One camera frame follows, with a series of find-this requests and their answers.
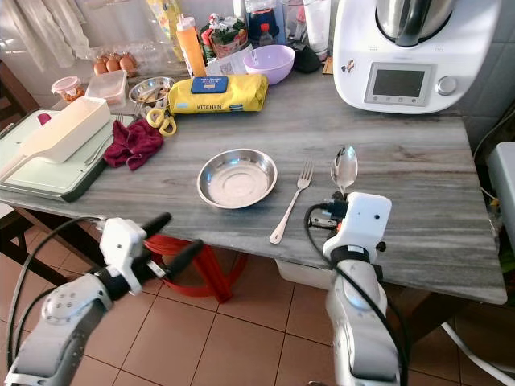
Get steel spoon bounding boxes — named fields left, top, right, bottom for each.
left=330, top=145, right=360, bottom=196

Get red plastic stool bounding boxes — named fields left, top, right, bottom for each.
left=143, top=234, right=232, bottom=304

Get steel fork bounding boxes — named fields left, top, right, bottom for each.
left=270, top=159, right=316, bottom=245

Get white box under table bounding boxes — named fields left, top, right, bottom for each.
left=274, top=257, right=340, bottom=292

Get dark red cloth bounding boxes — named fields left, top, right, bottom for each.
left=103, top=117, right=164, bottom=172

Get shallow steel plate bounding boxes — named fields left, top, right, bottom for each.
left=197, top=148, right=279, bottom=211

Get pale green tray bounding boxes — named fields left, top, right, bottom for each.
left=0, top=109, right=123, bottom=203

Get small steel bowl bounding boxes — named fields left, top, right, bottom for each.
left=128, top=76, right=173, bottom=113

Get yellow kitchen cloth package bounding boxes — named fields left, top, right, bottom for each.
left=167, top=74, right=270, bottom=115

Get clear plastic container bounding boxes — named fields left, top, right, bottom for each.
left=84, top=70, right=129, bottom=106

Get black pouch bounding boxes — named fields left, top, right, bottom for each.
left=291, top=43, right=323, bottom=74

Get purple plastic bowl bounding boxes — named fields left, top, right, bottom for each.
left=242, top=43, right=297, bottom=85

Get small pink lidded cup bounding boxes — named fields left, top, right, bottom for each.
left=51, top=76, right=84, bottom=104

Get white appliance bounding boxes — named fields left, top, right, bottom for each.
left=486, top=141, right=515, bottom=252

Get white kitchen cooking machine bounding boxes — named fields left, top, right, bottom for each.
left=332, top=0, right=485, bottom=115

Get orange sauce bottle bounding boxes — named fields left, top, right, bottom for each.
left=175, top=14, right=208, bottom=78

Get dark wooden chair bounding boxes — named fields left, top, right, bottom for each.
left=0, top=60, right=35, bottom=150

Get white tall container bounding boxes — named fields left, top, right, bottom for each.
left=301, top=0, right=333, bottom=59

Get yellow food bag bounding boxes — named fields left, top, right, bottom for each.
left=146, top=0, right=183, bottom=63

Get red green snack package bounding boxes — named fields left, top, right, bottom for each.
left=206, top=12, right=249, bottom=59

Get dark bottle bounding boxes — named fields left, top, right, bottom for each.
left=245, top=0, right=282, bottom=47

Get white hanging cloth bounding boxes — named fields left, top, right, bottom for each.
left=0, top=0, right=83, bottom=71

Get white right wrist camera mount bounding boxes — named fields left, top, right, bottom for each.
left=341, top=192, right=392, bottom=255

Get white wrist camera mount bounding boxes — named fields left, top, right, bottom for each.
left=100, top=216, right=148, bottom=279
left=341, top=192, right=392, bottom=255

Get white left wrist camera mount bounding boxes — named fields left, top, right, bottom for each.
left=100, top=216, right=148, bottom=279

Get yellow handled scissors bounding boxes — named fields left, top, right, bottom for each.
left=146, top=107, right=177, bottom=137

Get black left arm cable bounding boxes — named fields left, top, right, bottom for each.
left=6, top=216, right=107, bottom=375

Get white floor cable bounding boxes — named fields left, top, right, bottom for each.
left=441, top=320, right=515, bottom=380

